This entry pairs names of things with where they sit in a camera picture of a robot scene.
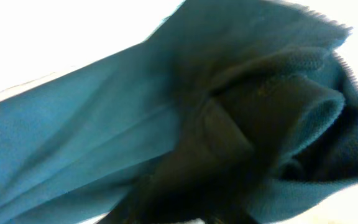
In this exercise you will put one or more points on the black polo shirt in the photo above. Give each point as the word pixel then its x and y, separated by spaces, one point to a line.
pixel 230 112

